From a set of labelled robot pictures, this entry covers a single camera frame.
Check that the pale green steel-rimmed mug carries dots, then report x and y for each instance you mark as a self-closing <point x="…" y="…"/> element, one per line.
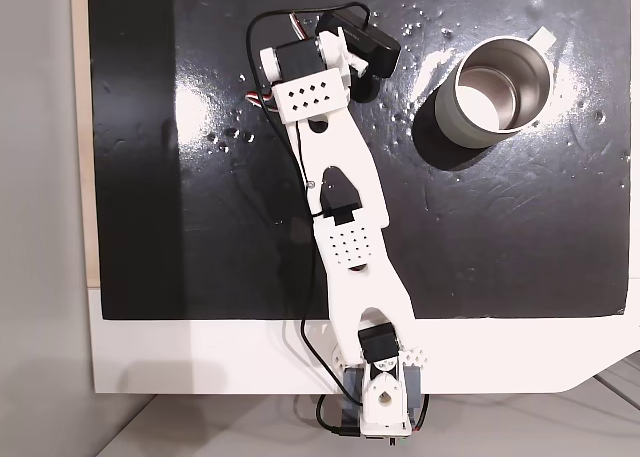
<point x="500" y="84"/>

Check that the black table mat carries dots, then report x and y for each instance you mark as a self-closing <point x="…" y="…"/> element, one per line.
<point x="500" y="227"/>

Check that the black camera box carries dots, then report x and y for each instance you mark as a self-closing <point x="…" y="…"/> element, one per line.
<point x="370" y="44"/>

